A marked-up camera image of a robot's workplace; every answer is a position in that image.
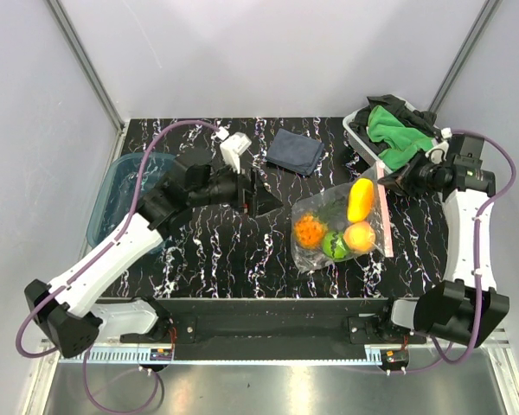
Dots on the fake yellow mango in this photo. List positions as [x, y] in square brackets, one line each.
[361, 199]

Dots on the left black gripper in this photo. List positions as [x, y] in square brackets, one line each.
[253, 194]

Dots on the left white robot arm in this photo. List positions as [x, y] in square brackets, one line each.
[67, 309]

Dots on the fake green pepper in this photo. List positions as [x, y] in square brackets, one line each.
[334, 247]

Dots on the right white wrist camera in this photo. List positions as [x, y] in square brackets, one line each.
[437, 154]

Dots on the folded dark blue cloth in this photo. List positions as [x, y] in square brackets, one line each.
[297, 153]

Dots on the green cloth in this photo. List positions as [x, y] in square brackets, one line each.
[402, 142]

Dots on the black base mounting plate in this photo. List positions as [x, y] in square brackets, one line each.
[269, 330]

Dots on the black cloth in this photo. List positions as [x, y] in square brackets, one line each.
[423, 121]

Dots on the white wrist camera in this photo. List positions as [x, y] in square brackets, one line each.
[437, 154]
[232, 147]

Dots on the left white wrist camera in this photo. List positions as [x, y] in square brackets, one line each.
[232, 147]

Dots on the clear zip top bag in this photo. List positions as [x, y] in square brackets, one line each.
[330, 206]

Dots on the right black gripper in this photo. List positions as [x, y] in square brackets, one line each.
[401, 182]

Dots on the fake orange pineapple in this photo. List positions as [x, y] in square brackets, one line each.
[309, 231]

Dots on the white laundry basket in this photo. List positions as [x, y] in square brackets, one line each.
[375, 148]

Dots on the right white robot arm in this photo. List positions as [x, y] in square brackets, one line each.
[465, 307]

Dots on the fake peach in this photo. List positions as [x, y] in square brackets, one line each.
[359, 237]

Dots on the blue transparent plastic bin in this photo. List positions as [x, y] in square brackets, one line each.
[115, 195]

